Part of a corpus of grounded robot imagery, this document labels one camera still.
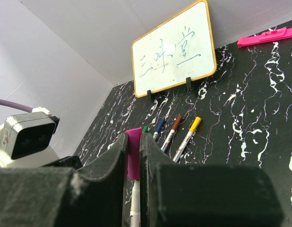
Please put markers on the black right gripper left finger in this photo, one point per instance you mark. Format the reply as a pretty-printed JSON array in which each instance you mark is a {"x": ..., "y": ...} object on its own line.
[{"x": 91, "y": 196}]

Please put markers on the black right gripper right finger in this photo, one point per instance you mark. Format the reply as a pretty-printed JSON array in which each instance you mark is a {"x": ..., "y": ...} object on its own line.
[{"x": 175, "y": 195}]

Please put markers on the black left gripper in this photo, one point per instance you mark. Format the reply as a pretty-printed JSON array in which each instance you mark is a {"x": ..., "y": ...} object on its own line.
[{"x": 69, "y": 161}]

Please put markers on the orange white pen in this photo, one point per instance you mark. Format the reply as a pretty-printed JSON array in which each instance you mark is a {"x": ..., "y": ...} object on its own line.
[{"x": 135, "y": 213}]

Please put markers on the red white pen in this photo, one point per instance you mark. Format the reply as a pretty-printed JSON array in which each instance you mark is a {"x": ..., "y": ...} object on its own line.
[{"x": 167, "y": 140}]

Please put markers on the purple pen cap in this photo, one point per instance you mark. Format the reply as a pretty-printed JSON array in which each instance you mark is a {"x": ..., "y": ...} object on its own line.
[{"x": 133, "y": 166}]

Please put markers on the blue white pen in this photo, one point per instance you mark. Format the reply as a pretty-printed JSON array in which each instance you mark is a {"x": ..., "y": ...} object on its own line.
[{"x": 155, "y": 135}]

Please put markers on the green white pen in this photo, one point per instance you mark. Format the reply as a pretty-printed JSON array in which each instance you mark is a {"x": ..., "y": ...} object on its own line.
[{"x": 145, "y": 129}]

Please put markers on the brown pen cap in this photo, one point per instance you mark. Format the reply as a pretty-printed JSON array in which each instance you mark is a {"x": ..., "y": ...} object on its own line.
[{"x": 177, "y": 122}]

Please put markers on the purple white pen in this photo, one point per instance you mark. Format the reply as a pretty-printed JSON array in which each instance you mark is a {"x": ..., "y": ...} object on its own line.
[{"x": 182, "y": 146}]

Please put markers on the blue pen cap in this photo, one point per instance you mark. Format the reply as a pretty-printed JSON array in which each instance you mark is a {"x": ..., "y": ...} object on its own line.
[{"x": 160, "y": 125}]

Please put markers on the yellow pen cap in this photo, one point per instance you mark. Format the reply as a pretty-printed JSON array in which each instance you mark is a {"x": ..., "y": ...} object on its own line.
[{"x": 195, "y": 124}]

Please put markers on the yellow framed whiteboard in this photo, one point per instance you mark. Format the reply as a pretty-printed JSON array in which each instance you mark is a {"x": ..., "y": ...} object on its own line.
[{"x": 180, "y": 48}]

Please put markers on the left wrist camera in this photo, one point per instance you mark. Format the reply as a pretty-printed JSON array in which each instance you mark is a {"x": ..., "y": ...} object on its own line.
[{"x": 25, "y": 139}]

